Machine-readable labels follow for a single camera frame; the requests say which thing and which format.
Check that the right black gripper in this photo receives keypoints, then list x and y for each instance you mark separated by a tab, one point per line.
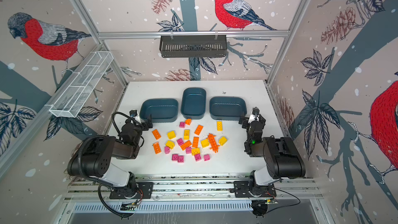
252	122

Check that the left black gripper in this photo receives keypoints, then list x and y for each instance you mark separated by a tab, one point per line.
145	124

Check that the orange long lego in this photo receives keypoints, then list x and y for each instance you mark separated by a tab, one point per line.
157	148
156	134
198	130
195	142

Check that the yellow square lego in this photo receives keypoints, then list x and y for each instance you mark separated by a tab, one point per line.
205	143
170	144
222	140
171	135

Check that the pink lego top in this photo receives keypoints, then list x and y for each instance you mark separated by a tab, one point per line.
182	124

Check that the small orange lego top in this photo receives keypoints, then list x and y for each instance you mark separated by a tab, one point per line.
188	121

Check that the orange long lego diagonal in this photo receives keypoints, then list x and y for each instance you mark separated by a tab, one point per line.
185	145

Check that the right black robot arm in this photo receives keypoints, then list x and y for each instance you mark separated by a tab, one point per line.
281	157

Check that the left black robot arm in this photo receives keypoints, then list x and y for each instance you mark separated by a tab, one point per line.
93	159

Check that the left teal bin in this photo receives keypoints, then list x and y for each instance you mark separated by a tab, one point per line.
160	110

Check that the teal bin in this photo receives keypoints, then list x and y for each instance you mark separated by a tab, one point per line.
193	105
160	110
227	108

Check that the yellow long lego brick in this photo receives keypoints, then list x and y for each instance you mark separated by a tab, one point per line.
219	126

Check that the right teal bin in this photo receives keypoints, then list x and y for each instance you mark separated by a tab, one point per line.
227	108

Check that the orange fence lego piece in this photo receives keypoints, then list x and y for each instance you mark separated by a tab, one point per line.
213	143

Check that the middle teal bin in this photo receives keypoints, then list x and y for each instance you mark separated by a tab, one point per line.
193	105

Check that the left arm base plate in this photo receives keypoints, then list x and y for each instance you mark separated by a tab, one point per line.
134	191

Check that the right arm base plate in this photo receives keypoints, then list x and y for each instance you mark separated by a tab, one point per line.
247	189

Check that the white wire mesh shelf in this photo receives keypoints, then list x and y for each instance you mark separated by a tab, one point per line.
74	97

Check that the black hanging wall basket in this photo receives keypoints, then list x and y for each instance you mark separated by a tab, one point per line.
193	46

